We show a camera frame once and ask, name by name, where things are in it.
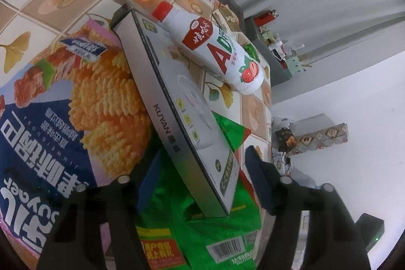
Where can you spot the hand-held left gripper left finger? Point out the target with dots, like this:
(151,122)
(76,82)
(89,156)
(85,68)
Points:
(148,181)

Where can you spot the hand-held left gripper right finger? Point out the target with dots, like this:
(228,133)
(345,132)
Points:
(256,175)

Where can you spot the grey box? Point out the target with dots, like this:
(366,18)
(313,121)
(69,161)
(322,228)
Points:
(177,105)

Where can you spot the dark small device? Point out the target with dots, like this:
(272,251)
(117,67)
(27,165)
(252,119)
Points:
(284,137)

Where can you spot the green snack bag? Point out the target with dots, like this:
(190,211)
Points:
(189,232)

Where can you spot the patterned paper box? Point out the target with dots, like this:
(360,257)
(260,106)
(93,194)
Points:
(326,135)

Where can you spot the grey cabinet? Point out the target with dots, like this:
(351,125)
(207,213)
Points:
(278,77)

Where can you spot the green patterned small box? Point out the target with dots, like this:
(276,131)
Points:
(291,66)

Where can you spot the blue chip bag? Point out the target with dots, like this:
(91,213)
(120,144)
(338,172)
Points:
(47,118)

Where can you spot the white bottle red cap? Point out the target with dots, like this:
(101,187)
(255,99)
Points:
(215,48)

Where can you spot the red lighter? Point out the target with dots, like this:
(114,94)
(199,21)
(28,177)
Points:
(262,18)

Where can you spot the beige printed carton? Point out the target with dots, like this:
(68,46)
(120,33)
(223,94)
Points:
(226,18)

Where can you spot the orange lighter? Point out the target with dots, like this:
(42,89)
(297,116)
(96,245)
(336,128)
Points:
(273,13)

